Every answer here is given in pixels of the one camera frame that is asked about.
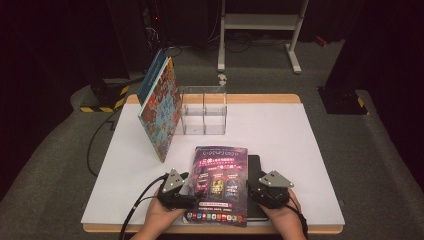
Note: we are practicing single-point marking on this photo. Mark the person's left hand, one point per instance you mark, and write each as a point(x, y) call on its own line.
point(160, 218)

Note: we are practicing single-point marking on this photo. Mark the dark equipment rack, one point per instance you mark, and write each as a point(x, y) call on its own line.
point(151, 33)

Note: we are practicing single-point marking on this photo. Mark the small red object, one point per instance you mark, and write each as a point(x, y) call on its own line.
point(320, 41)

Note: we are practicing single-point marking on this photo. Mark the white metal stand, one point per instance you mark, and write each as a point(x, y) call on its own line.
point(260, 21)

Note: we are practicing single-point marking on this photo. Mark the small white floor object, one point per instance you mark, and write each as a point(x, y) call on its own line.
point(222, 79)

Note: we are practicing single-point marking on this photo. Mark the purple magazine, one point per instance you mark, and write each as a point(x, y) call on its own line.
point(220, 166)

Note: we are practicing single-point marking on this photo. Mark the black yellow striped base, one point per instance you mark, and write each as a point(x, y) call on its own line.
point(343, 101)
point(106, 96)

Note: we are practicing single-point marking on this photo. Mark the clear acrylic book rack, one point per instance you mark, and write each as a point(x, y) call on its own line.
point(205, 113)

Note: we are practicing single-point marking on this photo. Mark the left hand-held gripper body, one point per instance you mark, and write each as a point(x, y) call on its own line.
point(173, 181)

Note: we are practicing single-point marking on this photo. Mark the dark blue picture book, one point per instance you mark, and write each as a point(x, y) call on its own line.
point(150, 75)

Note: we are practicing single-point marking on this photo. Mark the black notebook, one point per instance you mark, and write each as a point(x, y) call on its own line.
point(255, 163)

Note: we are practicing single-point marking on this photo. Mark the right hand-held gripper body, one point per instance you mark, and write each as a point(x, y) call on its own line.
point(275, 181)

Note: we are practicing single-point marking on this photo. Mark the person's right hand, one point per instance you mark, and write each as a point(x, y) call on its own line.
point(283, 218)

